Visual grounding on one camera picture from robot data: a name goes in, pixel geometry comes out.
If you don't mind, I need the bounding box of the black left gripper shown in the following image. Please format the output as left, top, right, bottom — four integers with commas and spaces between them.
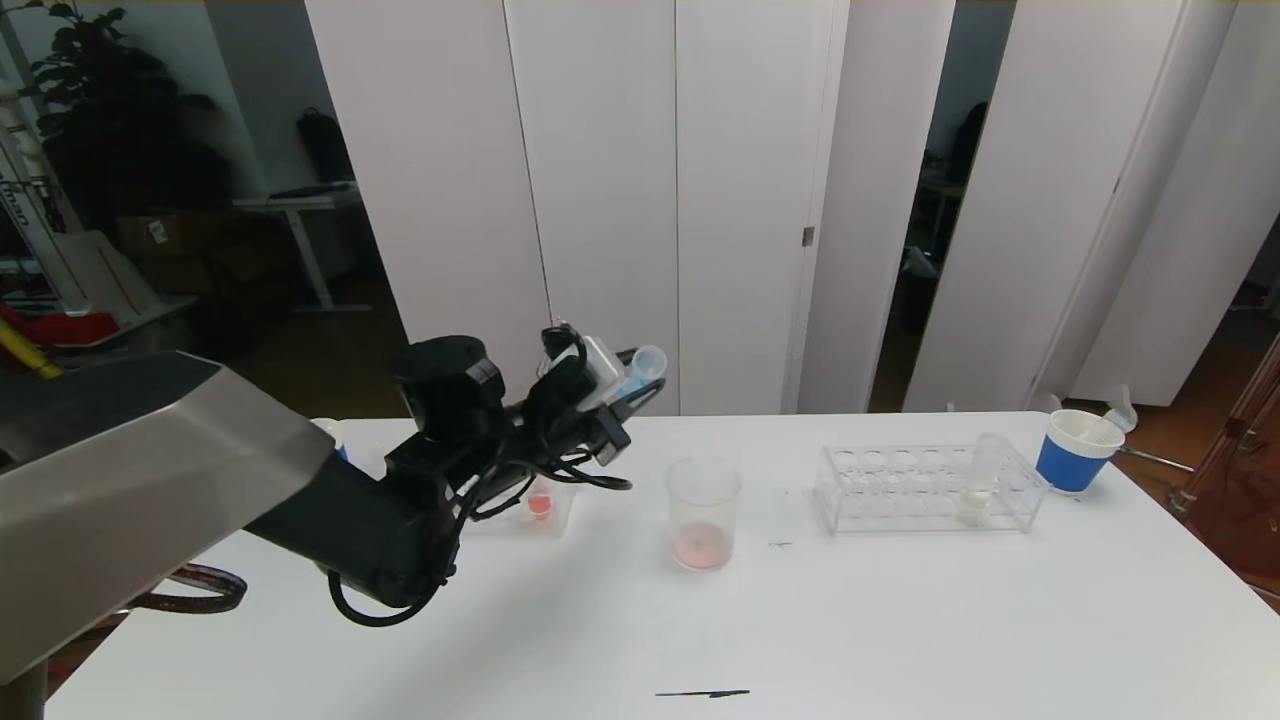
523, 347, 667, 468

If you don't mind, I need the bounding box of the blue pigment test tube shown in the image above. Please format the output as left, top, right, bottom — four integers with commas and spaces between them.
615, 345, 668, 403

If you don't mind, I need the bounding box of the pink red pigment test tube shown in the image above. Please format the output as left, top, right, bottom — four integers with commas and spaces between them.
1080, 387, 1138, 448

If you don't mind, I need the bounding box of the clear acrylic tube rack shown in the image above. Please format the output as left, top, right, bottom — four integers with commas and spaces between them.
462, 476, 579, 539
814, 444, 1049, 534

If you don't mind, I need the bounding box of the clear plastic beaker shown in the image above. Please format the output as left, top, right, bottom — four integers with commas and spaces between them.
666, 457, 742, 574

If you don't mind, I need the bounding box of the pale yellow pigment test tube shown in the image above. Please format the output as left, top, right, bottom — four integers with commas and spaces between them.
957, 434, 1005, 527

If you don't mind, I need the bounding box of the yellow tube object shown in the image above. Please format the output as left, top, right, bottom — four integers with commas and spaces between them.
0, 320, 63, 381

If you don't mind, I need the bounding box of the dark bin with white bag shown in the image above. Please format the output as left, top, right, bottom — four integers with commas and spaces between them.
895, 248, 941, 341

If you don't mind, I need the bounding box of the white standing desk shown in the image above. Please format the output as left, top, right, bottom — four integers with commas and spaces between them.
235, 186, 373, 314

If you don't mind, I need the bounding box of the black backpack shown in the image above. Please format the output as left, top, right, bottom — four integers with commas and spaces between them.
297, 108, 358, 184

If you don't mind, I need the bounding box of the brown cardboard box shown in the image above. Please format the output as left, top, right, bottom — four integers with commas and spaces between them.
118, 210, 216, 261

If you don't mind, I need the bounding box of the white machine with base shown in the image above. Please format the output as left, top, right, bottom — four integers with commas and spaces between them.
0, 80, 196, 366

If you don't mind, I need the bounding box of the red flat object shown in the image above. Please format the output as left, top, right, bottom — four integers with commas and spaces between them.
0, 305, 119, 349

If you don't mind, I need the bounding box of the dark green potted plant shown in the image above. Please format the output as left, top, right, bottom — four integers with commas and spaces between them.
10, 2, 236, 236

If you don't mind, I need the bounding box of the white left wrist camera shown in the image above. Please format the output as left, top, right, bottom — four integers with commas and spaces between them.
548, 335, 626, 411

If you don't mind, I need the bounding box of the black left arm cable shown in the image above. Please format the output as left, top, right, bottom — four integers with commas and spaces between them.
328, 560, 461, 628

